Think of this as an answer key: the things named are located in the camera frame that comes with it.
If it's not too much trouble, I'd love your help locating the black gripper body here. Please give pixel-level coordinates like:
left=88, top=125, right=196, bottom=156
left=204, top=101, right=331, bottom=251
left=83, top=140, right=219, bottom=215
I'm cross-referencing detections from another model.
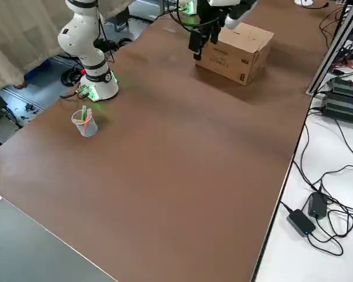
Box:
left=197, top=0, right=228, bottom=31

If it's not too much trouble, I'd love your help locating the brown cardboard box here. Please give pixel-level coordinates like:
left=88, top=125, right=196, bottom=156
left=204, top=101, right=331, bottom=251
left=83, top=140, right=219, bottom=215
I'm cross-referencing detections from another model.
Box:
left=194, top=22, right=275, bottom=87

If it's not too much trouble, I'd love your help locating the clear plastic cup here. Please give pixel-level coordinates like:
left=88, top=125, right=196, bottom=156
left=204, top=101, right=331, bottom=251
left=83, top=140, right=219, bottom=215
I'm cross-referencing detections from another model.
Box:
left=71, top=108, right=98, bottom=137

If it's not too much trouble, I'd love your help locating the black power supply brick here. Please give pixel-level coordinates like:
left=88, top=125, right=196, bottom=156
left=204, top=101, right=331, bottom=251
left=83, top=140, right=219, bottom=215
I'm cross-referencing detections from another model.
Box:
left=326, top=76, right=353, bottom=99
left=321, top=91, right=353, bottom=126

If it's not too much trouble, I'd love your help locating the beige curtain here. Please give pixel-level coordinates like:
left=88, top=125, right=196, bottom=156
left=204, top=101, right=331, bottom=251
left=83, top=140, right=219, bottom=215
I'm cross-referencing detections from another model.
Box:
left=0, top=0, right=77, bottom=96

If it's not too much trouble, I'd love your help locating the black adapter green light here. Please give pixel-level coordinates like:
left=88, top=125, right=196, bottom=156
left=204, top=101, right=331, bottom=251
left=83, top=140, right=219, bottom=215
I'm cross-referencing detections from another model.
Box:
left=307, top=191, right=329, bottom=220

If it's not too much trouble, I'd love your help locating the black adapter blue light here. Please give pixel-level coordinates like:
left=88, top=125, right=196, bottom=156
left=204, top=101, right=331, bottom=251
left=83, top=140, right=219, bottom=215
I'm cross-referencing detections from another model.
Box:
left=286, top=208, right=317, bottom=237

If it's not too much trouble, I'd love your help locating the black cable with plug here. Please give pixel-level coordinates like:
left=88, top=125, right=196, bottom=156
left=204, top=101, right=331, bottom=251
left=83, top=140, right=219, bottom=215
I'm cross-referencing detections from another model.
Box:
left=304, top=2, right=330, bottom=10

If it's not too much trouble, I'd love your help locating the aluminium frame post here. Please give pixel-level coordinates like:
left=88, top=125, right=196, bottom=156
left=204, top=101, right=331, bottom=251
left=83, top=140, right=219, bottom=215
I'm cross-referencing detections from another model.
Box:
left=305, top=0, right=353, bottom=95

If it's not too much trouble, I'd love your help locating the black adapter cable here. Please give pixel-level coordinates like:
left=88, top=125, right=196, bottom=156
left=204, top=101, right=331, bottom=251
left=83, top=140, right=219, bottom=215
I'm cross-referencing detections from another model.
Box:
left=279, top=200, right=294, bottom=214

